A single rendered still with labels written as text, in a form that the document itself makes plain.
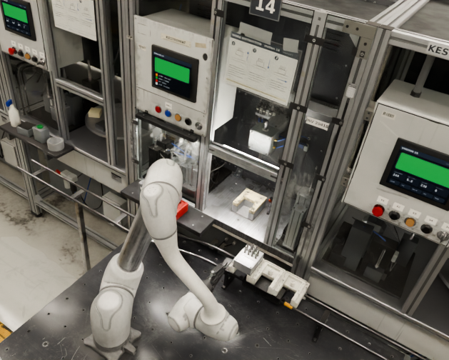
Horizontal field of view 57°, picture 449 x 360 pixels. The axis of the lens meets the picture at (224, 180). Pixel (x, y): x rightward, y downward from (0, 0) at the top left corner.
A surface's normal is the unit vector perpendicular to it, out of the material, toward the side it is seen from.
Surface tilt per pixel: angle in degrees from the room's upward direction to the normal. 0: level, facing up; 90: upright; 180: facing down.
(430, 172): 90
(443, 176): 90
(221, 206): 0
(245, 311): 0
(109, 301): 6
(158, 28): 91
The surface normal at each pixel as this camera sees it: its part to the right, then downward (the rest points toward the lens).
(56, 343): 0.10, -0.79
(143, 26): -0.53, 0.47
